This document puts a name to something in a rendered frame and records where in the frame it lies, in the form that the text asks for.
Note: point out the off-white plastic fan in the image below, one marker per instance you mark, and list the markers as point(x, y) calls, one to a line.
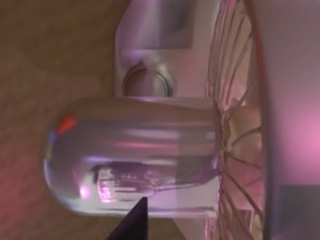
point(155, 140)

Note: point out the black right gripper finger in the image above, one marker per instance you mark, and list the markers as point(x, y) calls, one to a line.
point(135, 222)

